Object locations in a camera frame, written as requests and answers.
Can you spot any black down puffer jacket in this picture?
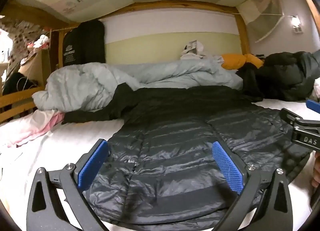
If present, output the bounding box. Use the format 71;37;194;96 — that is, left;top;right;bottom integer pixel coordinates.
64;84;310;230

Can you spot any patterned clothes pile left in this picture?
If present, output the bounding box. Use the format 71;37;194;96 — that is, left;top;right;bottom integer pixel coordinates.
1;16;51;95

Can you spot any person right hand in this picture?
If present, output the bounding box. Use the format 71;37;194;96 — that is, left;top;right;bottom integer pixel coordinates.
311;152;320;188

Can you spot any dark green fur-hood parka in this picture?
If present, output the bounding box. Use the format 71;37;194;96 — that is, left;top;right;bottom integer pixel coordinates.
236;50;319;102

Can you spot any orange pillow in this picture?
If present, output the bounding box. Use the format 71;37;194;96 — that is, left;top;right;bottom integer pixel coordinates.
221;54;263;70

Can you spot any pink white cloth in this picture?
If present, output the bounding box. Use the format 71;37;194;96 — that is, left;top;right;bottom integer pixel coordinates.
4;110;65;147

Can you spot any checkered hanging curtain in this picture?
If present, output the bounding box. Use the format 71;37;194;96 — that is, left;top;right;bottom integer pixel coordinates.
237;0;284;43

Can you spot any grey white crumpled garment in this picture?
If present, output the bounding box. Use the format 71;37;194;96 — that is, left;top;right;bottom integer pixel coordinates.
180;40;224;63

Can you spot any light grey-blue duvet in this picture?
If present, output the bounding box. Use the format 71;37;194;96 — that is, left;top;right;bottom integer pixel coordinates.
33;57;242;112

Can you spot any black hanging garment bag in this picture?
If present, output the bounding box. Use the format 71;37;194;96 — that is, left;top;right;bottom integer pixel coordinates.
62;20;106;66

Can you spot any wall lamp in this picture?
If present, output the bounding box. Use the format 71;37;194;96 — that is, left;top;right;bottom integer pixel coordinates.
291;16;303;34

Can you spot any wooden bunk bed frame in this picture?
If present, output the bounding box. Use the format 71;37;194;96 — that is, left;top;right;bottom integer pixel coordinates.
1;0;250;122

